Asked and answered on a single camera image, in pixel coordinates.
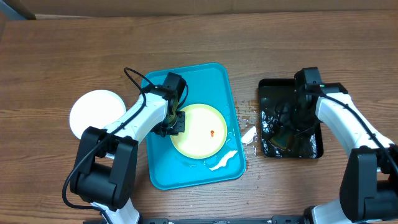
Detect light green plate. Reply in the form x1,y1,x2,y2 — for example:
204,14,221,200
171,104,227,159

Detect teal plastic tray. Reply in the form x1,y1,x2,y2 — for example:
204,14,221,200
146,62,246,190

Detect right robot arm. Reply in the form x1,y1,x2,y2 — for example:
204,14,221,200
276,67,397,223

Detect white plate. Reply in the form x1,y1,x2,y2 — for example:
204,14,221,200
69,90,126,139

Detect white soap smear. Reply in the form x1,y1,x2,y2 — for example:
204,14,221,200
209,150,238,172

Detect white foam blob on table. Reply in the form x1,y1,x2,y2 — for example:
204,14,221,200
241,126,257,144

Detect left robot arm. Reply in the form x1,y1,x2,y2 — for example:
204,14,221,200
62,72,188,223

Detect black rectangular tray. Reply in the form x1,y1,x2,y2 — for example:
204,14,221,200
258,78,324,159

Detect green yellow sponge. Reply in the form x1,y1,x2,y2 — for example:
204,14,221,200
269,126,295,150

